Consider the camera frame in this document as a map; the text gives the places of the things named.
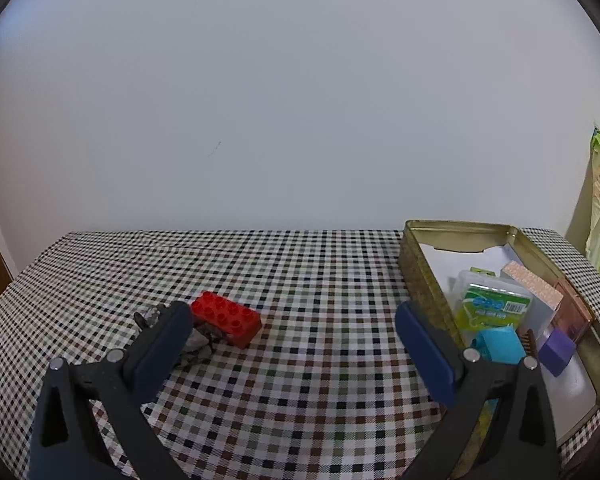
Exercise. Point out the purple block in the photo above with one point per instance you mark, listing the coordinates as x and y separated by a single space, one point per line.
557 352

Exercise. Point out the red toy brick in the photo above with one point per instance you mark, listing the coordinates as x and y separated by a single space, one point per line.
225 317

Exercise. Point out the light wooden block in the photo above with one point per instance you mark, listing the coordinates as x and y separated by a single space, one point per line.
575 315

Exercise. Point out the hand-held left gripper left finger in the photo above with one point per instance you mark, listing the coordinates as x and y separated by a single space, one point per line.
160 350

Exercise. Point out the white block with pinkish face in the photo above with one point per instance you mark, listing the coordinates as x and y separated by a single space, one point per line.
530 280

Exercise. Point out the gold metal tin box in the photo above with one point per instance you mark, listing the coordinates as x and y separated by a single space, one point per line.
420 270

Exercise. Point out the clear plastic floss box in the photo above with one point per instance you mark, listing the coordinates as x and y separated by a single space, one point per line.
485 300

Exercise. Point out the checked tablecloth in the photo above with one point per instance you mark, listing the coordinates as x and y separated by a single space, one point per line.
305 285

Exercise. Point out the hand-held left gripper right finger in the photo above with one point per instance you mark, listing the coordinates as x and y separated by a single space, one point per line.
425 350

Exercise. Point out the brown ridged wooden stick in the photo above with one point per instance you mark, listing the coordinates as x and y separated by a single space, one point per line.
528 342

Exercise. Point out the teal plastic block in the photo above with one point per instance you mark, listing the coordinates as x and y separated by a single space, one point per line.
500 345

